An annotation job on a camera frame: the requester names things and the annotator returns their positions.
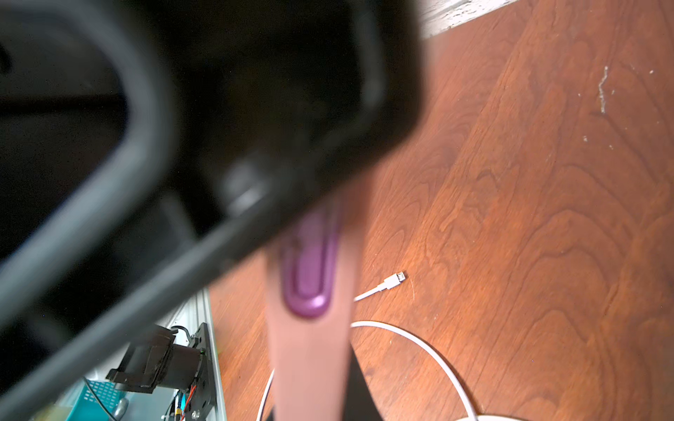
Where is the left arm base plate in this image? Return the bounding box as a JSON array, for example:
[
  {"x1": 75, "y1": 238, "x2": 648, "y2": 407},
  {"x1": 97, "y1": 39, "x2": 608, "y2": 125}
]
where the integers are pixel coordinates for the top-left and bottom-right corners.
[{"x1": 106, "y1": 323, "x2": 217, "y2": 420}]

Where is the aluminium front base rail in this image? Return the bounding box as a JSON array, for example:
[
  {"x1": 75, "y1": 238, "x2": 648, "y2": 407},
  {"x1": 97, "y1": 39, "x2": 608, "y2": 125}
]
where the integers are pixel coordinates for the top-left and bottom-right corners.
[{"x1": 34, "y1": 290, "x2": 226, "y2": 420}]

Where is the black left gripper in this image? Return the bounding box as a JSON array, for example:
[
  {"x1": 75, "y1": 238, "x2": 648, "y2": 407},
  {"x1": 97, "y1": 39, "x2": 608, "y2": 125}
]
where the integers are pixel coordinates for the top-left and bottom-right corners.
[{"x1": 1, "y1": 1, "x2": 421, "y2": 420}]

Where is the white lightning charging cable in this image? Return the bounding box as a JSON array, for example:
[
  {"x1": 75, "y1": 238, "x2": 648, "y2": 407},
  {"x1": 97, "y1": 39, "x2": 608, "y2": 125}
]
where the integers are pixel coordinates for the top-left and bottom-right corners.
[{"x1": 352, "y1": 270, "x2": 407, "y2": 303}]

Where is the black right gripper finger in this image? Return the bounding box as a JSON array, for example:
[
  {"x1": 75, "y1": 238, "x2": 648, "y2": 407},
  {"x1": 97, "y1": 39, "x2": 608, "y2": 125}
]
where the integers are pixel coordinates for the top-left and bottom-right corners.
[{"x1": 344, "y1": 349, "x2": 383, "y2": 421}]

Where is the white USB-C charging cable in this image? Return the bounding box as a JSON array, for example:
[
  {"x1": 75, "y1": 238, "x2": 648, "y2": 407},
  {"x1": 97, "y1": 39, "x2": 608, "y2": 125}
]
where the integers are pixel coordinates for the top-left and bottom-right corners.
[{"x1": 256, "y1": 319, "x2": 528, "y2": 421}]

